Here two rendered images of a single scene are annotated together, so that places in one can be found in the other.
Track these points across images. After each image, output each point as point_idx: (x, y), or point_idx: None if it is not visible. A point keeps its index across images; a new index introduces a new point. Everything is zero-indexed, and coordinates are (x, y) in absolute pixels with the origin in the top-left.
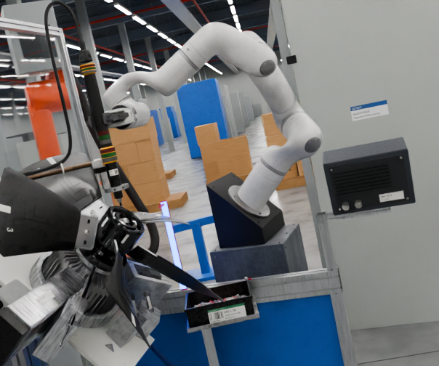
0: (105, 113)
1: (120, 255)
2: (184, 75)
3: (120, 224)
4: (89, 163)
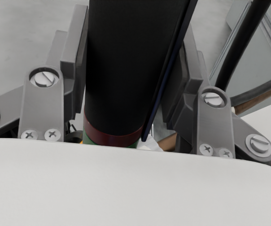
0: (74, 14)
1: (67, 126)
2: None
3: (67, 137)
4: (158, 141)
